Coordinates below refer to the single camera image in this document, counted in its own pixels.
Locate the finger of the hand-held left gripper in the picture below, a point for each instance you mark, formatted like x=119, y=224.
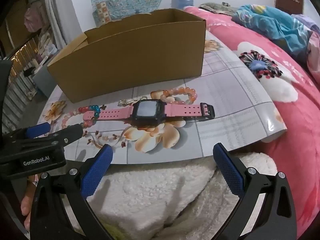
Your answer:
x=37, y=129
x=72, y=132

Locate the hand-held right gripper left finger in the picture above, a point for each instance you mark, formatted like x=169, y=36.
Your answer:
x=100, y=170

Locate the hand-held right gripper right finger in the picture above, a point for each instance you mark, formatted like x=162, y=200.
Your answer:
x=230, y=172

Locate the brown cardboard box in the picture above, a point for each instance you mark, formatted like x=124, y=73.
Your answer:
x=125, y=60

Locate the person's left hand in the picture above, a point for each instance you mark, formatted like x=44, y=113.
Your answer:
x=25, y=206

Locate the grey storage bin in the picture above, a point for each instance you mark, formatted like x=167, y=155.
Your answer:
x=42, y=82

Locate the white fleece blanket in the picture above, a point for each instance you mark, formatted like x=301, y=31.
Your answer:
x=150, y=192

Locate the pink floral quilt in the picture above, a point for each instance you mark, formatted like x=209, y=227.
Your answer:
x=287, y=142

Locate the floral plastic table cover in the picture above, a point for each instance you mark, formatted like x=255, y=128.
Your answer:
x=225, y=85

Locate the wooden wardrobe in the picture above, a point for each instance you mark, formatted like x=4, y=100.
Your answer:
x=15, y=22

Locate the pink hanging clothes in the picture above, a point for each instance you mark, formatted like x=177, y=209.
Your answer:
x=32, y=17

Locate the white curtain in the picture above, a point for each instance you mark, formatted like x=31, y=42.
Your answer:
x=60, y=17

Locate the pink crumpled duvet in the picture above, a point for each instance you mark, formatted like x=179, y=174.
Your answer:
x=315, y=55

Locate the blue floral blanket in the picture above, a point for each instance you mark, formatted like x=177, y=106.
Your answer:
x=275, y=22

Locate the grey-green pillow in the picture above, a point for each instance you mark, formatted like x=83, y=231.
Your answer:
x=217, y=8

